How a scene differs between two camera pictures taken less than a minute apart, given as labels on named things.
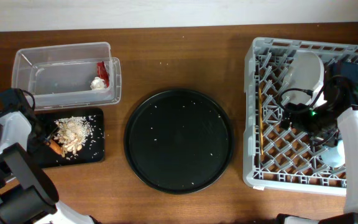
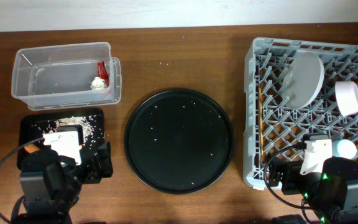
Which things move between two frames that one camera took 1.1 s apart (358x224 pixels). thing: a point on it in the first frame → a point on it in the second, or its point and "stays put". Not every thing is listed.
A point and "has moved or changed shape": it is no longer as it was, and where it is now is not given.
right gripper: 297,122 → 289,168
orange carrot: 56,148 has moved or changed shape
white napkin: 97,83 stays put
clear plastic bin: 59,76 stays put
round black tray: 178,141 stays put
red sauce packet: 102,73 stays put
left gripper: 35,148 → 94,174
